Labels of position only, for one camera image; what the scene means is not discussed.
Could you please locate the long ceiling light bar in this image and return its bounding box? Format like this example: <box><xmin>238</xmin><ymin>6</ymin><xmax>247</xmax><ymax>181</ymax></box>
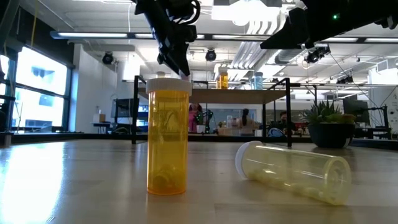
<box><xmin>49</xmin><ymin>30</ymin><xmax>398</xmax><ymax>44</ymax></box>

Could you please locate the large window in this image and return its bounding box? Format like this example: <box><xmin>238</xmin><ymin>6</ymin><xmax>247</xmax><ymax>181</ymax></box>
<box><xmin>0</xmin><ymin>46</ymin><xmax>74</xmax><ymax>131</ymax></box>

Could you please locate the silver ventilation duct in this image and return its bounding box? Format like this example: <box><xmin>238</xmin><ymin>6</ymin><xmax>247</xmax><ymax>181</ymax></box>
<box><xmin>273</xmin><ymin>40</ymin><xmax>312</xmax><ymax>65</ymax></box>

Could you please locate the potted succulent plant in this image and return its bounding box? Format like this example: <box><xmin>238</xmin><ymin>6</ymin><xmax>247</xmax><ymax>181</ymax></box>
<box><xmin>300</xmin><ymin>99</ymin><xmax>358</xmax><ymax>149</ymax></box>

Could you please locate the black computer monitor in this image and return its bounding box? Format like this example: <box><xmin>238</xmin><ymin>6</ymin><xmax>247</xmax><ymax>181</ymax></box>
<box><xmin>112</xmin><ymin>98</ymin><xmax>140</xmax><ymax>127</ymax></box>
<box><xmin>343</xmin><ymin>99</ymin><xmax>371</xmax><ymax>124</ymax></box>

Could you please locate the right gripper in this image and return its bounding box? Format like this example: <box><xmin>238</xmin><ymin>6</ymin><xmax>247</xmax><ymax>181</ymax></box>
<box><xmin>259</xmin><ymin>0</ymin><xmax>398</xmax><ymax>50</ymax></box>

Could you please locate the orange pill bottle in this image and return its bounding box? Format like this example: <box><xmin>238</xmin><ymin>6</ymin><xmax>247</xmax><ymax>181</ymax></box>
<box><xmin>216</xmin><ymin>72</ymin><xmax>229</xmax><ymax>90</ymax></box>
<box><xmin>145</xmin><ymin>77</ymin><xmax>193</xmax><ymax>196</ymax></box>

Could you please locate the pale yellow pill bottle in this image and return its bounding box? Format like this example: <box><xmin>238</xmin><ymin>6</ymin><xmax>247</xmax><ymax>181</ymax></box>
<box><xmin>234</xmin><ymin>140</ymin><xmax>353</xmax><ymax>207</ymax></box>

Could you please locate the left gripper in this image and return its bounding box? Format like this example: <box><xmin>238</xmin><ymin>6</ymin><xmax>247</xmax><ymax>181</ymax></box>
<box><xmin>132</xmin><ymin>0</ymin><xmax>202</xmax><ymax>78</ymax></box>

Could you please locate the yellow cable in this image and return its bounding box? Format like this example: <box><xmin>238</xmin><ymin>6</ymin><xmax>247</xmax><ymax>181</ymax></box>
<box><xmin>30</xmin><ymin>0</ymin><xmax>39</xmax><ymax>48</ymax></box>

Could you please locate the cluttered background table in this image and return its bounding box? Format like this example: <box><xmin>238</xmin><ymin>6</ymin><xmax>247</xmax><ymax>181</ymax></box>
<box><xmin>216</xmin><ymin>114</ymin><xmax>264</xmax><ymax>137</ymax></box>

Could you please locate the blue pill bottle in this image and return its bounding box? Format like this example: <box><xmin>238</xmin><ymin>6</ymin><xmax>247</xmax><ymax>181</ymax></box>
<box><xmin>252</xmin><ymin>72</ymin><xmax>265</xmax><ymax>91</ymax></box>

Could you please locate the black metal table frame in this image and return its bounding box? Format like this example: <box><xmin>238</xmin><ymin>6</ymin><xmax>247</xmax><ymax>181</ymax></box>
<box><xmin>12</xmin><ymin>132</ymin><xmax>398</xmax><ymax>151</ymax></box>

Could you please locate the person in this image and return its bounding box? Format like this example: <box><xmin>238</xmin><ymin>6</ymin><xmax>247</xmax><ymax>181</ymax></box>
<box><xmin>269</xmin><ymin>111</ymin><xmax>298</xmax><ymax>133</ymax></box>
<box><xmin>187</xmin><ymin>103</ymin><xmax>203</xmax><ymax>134</ymax></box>
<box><xmin>238</xmin><ymin>108</ymin><xmax>259</xmax><ymax>136</ymax></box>

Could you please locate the wooden shelf with black frame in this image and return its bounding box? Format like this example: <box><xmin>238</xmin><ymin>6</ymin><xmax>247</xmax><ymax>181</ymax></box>
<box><xmin>132</xmin><ymin>75</ymin><xmax>293</xmax><ymax>148</ymax></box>

